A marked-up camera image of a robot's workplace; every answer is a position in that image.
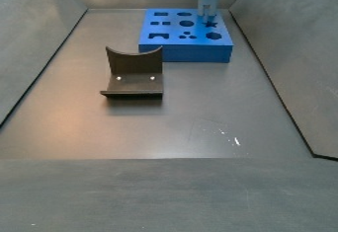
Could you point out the black curved holder stand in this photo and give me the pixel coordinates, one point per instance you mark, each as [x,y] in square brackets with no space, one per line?
[136,73]

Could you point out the blue shape-sorter block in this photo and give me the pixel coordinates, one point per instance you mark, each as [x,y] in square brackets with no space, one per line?
[188,38]

